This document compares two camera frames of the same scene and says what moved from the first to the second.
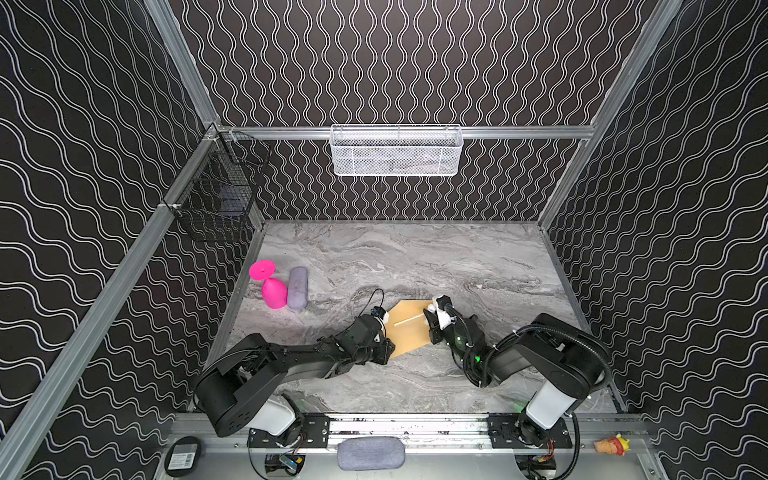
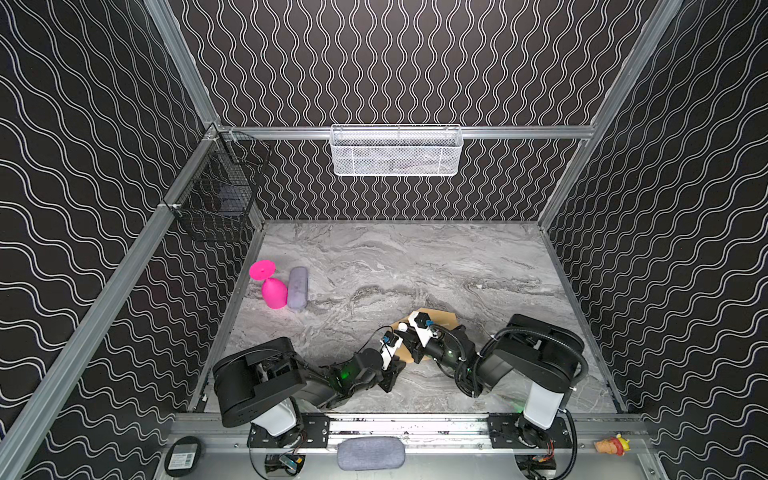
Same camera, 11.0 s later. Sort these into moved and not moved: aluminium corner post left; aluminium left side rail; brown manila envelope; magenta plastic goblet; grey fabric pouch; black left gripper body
Moved: brown manila envelope; black left gripper body
Not moved: aluminium left side rail; aluminium corner post left; magenta plastic goblet; grey fabric pouch
